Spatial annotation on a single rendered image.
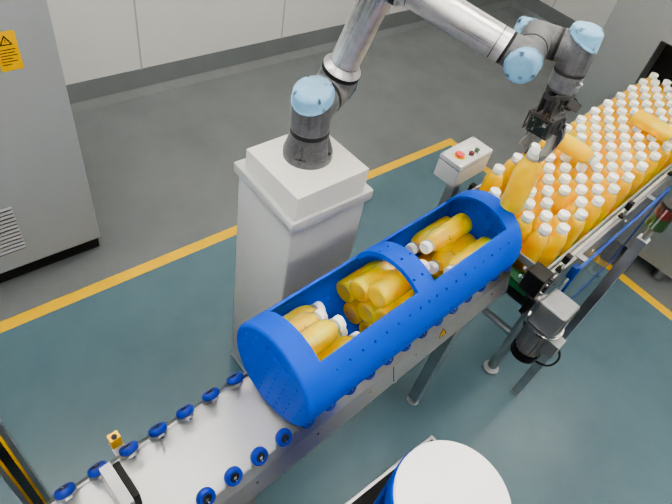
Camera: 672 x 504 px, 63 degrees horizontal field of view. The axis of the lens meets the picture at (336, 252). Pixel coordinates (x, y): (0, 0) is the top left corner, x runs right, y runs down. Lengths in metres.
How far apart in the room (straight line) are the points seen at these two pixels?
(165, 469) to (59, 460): 1.12
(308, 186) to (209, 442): 0.73
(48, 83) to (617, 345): 2.99
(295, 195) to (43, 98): 1.25
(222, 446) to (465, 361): 1.68
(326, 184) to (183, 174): 1.98
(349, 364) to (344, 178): 0.58
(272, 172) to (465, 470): 0.94
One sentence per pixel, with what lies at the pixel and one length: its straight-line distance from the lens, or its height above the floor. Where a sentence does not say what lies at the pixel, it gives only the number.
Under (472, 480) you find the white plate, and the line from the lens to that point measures 1.43.
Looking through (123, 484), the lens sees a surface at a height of 1.08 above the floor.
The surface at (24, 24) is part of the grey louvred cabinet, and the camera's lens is 2.33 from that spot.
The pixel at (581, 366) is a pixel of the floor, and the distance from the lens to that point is 3.18.
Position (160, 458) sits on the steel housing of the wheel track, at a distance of 1.47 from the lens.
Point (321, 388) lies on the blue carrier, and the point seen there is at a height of 1.17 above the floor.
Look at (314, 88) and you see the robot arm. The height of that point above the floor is 1.46.
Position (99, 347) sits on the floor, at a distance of 2.75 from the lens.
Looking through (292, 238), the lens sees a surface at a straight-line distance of 1.66.
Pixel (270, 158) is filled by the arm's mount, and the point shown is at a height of 1.23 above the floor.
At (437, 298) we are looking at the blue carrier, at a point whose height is 1.17.
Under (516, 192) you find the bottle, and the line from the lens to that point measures 1.65.
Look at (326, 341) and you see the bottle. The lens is 1.34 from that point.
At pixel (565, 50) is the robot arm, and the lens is 1.44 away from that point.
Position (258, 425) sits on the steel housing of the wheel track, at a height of 0.93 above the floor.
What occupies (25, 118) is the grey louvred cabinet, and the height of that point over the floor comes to 0.87.
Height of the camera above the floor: 2.29
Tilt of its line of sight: 47 degrees down
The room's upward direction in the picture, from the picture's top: 14 degrees clockwise
